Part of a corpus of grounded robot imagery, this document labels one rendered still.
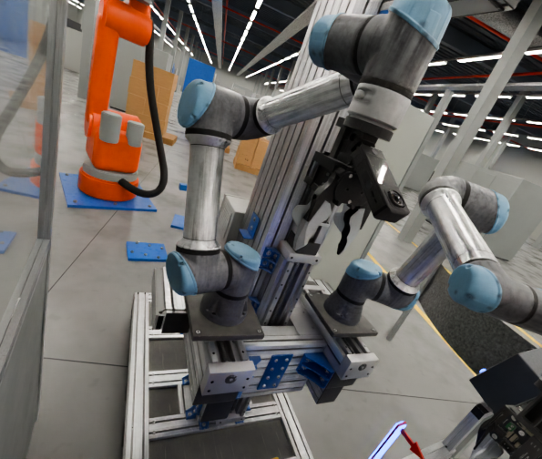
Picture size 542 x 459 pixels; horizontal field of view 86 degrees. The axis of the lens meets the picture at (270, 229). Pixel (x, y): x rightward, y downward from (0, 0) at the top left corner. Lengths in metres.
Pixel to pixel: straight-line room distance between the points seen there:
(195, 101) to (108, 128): 3.02
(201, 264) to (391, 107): 0.54
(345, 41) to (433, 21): 0.11
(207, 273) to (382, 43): 0.59
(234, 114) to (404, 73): 0.45
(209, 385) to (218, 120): 0.69
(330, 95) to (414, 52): 0.25
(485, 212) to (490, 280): 0.38
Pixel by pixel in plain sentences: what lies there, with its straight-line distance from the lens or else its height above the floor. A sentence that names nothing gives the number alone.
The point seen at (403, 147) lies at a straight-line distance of 2.49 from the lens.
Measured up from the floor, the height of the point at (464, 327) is 0.74.
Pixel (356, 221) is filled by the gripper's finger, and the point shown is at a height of 1.54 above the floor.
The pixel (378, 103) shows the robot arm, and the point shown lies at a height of 1.70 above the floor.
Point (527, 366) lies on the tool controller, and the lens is 1.22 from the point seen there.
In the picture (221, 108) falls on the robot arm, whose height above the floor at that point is 1.61.
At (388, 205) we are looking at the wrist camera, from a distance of 0.38.
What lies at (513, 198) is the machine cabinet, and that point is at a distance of 10.24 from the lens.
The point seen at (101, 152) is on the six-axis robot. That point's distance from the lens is 3.84.
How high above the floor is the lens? 1.65
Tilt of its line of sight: 21 degrees down
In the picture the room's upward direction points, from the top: 21 degrees clockwise
